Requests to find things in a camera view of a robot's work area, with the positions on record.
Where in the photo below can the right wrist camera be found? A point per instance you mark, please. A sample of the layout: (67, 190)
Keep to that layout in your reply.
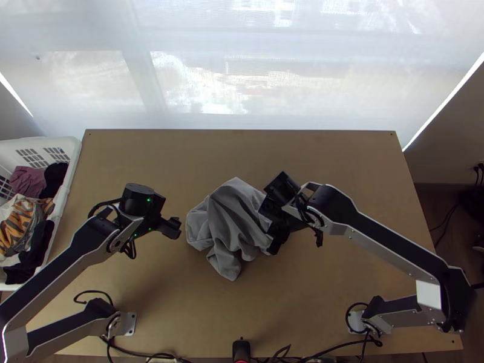
(279, 187)

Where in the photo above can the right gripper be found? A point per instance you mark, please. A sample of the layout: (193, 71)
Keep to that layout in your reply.
(279, 230)

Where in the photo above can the grey t-shirt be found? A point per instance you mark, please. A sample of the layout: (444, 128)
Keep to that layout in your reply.
(227, 227)

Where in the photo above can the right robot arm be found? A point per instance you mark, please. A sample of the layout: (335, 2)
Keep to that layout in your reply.
(378, 234)

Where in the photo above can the white laundry basket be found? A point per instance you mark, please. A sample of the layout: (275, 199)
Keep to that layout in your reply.
(72, 151)

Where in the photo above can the heap of clothes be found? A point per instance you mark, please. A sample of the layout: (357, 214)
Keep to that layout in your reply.
(26, 219)

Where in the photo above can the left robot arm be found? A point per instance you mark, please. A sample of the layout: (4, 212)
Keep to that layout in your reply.
(56, 264)

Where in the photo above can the white sheer curtain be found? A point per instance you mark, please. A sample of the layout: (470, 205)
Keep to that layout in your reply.
(242, 75)

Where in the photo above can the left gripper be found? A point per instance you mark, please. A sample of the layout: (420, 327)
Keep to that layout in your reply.
(166, 227)

